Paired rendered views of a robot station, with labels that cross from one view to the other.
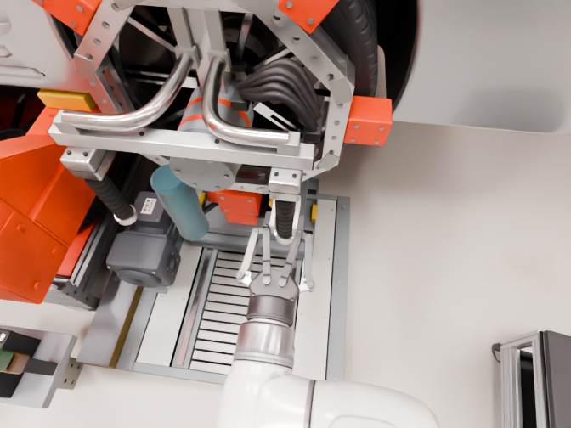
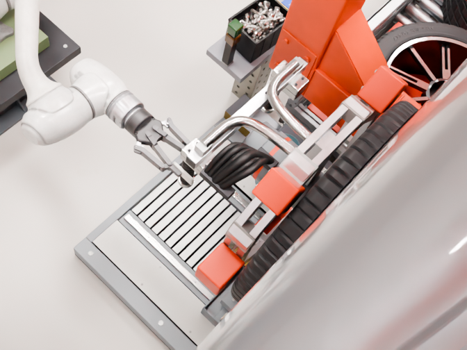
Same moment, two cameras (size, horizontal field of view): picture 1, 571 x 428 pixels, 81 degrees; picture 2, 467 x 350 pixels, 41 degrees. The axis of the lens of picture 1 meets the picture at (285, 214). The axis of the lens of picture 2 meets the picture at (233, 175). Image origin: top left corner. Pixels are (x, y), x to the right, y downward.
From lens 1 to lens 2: 1.26 m
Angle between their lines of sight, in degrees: 45
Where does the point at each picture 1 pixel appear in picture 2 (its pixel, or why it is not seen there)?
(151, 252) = not seen: hidden behind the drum
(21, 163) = (349, 69)
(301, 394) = (92, 98)
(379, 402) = (63, 117)
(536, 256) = not seen: outside the picture
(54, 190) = (336, 90)
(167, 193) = not seen: hidden behind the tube
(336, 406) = (76, 103)
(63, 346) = (237, 71)
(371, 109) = (219, 264)
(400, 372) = (51, 321)
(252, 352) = (124, 94)
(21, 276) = (281, 55)
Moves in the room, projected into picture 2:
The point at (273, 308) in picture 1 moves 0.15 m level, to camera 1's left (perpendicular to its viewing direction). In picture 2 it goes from (137, 116) to (172, 78)
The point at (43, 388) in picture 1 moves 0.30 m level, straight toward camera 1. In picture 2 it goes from (217, 54) to (161, 105)
